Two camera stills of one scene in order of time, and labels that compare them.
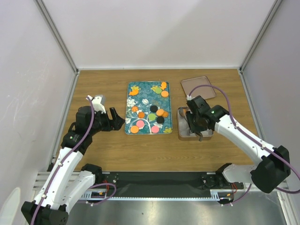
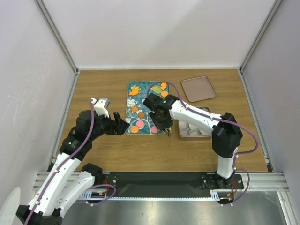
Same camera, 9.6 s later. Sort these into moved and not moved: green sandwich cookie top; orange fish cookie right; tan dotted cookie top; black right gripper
Moved: black right gripper
Not moved: tan dotted cookie top; orange fish cookie right; green sandwich cookie top
